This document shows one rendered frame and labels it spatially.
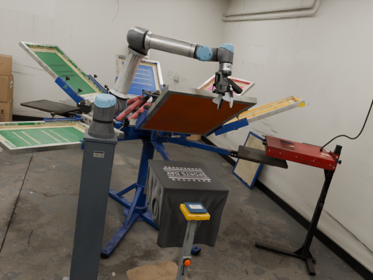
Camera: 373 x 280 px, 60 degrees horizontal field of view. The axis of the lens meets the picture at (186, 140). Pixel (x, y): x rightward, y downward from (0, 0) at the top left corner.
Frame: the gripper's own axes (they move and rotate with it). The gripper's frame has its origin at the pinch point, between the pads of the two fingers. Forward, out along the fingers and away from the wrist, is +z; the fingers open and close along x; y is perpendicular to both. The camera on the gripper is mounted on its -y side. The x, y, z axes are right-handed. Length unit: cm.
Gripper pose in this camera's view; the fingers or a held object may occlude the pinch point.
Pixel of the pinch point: (225, 109)
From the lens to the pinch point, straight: 179.2
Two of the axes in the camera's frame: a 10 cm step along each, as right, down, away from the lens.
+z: -0.9, 10.0, -0.2
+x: 3.5, 0.2, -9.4
